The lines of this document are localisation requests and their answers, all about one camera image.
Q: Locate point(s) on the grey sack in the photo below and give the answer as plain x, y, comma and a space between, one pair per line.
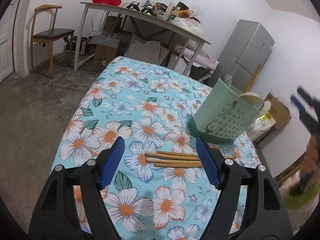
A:
142, 48

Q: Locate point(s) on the wooden chair with dark seat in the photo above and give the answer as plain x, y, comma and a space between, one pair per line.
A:
53, 33

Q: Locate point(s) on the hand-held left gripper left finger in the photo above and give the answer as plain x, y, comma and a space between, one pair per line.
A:
112, 162

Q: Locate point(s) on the floral blue tablecloth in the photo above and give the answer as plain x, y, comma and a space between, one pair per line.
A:
125, 97

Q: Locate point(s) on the white door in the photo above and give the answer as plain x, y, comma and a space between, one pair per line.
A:
6, 42

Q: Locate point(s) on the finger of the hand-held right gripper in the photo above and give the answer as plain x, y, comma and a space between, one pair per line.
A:
297, 101

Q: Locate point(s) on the pink rolled mat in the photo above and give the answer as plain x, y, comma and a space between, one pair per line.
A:
200, 58

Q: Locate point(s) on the cardboard box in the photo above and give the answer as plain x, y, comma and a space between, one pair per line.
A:
102, 57
111, 23
278, 112

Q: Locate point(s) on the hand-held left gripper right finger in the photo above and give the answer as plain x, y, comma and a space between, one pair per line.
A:
207, 162

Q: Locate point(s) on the green rug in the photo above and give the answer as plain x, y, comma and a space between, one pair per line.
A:
302, 195

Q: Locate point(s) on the silver refrigerator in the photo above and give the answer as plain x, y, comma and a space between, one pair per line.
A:
247, 47

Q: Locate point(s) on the green plastic utensil holder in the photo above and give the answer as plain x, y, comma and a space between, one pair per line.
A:
225, 120

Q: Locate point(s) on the white-framed desk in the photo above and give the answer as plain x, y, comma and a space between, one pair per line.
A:
105, 7

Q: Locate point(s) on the person's right hand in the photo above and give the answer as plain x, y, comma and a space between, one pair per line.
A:
313, 155

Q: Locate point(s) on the white plastic bag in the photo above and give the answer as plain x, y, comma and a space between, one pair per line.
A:
191, 26

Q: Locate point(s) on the white ceramic spoon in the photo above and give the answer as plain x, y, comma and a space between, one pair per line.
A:
247, 95

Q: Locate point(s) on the yellow plastic bag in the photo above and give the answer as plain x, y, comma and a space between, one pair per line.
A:
185, 13

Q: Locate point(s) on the black device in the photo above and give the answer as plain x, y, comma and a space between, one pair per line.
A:
132, 4
146, 9

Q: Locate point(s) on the red and black case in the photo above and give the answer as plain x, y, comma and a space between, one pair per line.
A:
80, 46

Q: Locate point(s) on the white and yellow rice bag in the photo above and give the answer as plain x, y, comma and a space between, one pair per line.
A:
262, 126

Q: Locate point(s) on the clear plastic box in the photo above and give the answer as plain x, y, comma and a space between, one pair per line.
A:
107, 38

